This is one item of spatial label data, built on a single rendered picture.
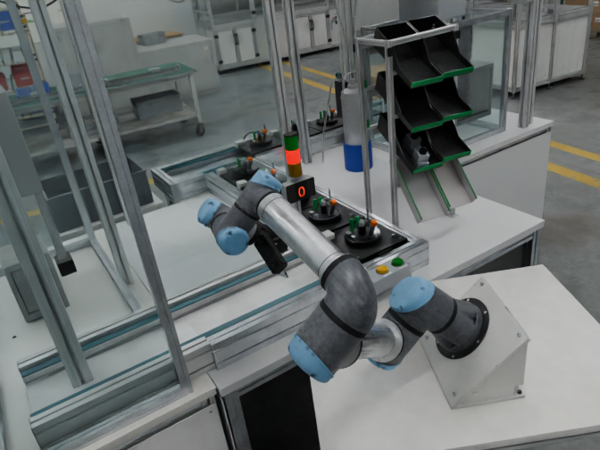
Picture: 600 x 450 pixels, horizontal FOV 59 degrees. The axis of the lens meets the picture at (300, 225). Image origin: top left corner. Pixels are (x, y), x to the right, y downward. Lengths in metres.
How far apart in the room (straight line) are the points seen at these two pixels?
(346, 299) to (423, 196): 1.14
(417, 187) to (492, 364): 0.90
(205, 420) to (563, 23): 6.81
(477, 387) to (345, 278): 0.57
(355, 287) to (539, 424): 0.67
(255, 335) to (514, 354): 0.76
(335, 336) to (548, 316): 0.95
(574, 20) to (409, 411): 6.77
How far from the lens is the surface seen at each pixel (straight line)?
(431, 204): 2.14
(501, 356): 1.47
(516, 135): 3.39
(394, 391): 1.57
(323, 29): 11.54
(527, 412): 1.55
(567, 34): 7.79
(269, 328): 1.72
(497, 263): 2.68
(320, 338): 1.08
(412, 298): 1.43
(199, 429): 1.74
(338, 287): 1.07
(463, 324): 1.52
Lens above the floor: 1.98
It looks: 27 degrees down
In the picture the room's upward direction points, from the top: 8 degrees counter-clockwise
